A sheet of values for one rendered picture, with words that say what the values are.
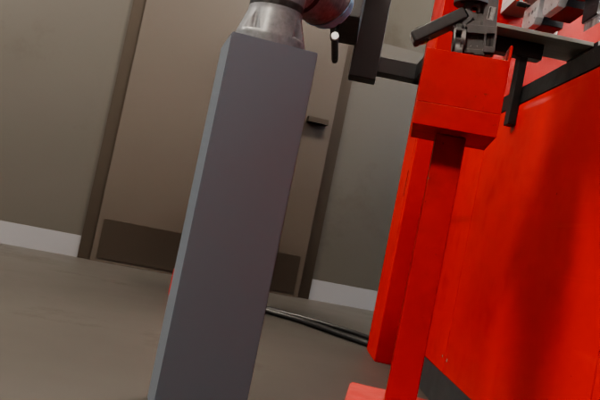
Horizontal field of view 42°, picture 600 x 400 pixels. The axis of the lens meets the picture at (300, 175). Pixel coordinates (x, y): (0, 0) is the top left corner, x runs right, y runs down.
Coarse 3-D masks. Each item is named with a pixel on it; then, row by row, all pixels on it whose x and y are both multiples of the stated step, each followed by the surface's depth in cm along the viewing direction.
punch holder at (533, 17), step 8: (528, 0) 248; (536, 0) 238; (544, 0) 233; (528, 8) 244; (536, 8) 236; (528, 16) 242; (536, 16) 233; (528, 24) 241; (536, 24) 235; (544, 24) 233; (552, 24) 233; (560, 24) 233; (552, 32) 239
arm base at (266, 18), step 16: (256, 0) 161; (272, 0) 159; (288, 0) 160; (256, 16) 160; (272, 16) 158; (288, 16) 159; (240, 32) 160; (256, 32) 157; (272, 32) 157; (288, 32) 158
